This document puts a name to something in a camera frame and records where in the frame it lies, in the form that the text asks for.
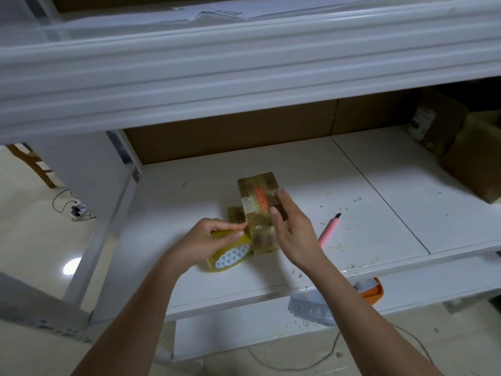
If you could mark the white power strip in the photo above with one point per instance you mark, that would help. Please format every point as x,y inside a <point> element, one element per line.
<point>78,210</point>

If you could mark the person's right hand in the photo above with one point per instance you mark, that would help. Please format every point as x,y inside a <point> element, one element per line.
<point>297,235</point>

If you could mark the orange plastic object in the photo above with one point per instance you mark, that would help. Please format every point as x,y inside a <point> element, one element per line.
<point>372,289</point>

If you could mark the small taped carton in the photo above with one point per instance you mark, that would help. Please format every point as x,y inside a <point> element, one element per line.
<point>258,199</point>

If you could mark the clear taped brown cardboard box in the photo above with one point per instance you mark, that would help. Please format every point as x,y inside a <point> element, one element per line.
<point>477,156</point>

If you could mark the person's left forearm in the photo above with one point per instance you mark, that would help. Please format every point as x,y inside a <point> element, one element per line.
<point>125,325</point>

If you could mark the pink utility knife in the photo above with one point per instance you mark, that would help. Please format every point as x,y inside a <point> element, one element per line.
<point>329,229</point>

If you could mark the yellow tape roll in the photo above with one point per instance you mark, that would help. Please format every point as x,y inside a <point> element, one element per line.
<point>231,258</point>

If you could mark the wooden chair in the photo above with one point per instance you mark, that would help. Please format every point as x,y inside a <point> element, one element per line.
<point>31,164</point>

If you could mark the person's right forearm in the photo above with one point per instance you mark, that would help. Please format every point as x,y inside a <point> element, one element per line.
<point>368,329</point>

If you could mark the person's left hand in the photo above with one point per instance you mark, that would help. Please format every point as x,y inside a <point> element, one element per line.
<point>202,242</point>

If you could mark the white metal shelf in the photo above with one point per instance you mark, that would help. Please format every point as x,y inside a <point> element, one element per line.
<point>172,184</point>

